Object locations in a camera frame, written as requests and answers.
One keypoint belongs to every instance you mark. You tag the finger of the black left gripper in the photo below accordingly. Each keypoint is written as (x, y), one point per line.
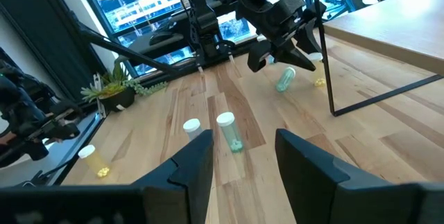
(310, 36)
(291, 57)

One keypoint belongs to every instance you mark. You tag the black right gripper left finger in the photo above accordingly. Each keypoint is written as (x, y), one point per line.
(180, 189)

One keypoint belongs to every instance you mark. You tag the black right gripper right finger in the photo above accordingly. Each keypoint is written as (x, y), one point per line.
(322, 193)

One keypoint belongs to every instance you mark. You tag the blue pill bottle white cap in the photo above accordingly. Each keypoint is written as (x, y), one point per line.
(270, 59)

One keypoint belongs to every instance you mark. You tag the green pill bottle white cap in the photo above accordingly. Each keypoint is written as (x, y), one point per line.
(230, 134)
(285, 79)

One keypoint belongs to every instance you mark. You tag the yellow pill bottle white cap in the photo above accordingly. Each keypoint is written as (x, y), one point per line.
(318, 75)
(93, 161)

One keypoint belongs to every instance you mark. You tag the purple pill bottle white cap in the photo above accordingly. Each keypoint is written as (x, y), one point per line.
(191, 126)

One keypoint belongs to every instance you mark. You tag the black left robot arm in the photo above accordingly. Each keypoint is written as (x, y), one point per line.
(204, 26)

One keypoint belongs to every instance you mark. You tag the potted succulent plant black pot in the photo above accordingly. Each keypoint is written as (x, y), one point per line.
(116, 99)

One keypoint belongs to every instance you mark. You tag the wooden shelf black metal frame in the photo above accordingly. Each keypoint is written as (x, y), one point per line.
(399, 26)

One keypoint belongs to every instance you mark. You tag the silver perforated upright bracket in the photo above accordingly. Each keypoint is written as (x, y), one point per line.
(98, 94)

